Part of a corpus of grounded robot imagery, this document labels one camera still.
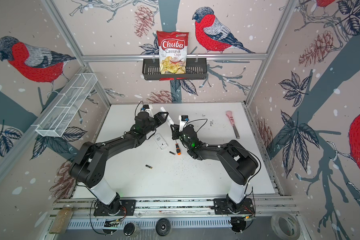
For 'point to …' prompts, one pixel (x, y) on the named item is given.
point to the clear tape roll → (286, 225)
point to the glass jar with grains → (61, 220)
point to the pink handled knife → (229, 114)
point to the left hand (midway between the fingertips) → (167, 114)
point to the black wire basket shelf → (196, 68)
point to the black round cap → (128, 229)
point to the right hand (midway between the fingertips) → (169, 128)
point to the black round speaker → (163, 226)
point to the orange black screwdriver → (178, 149)
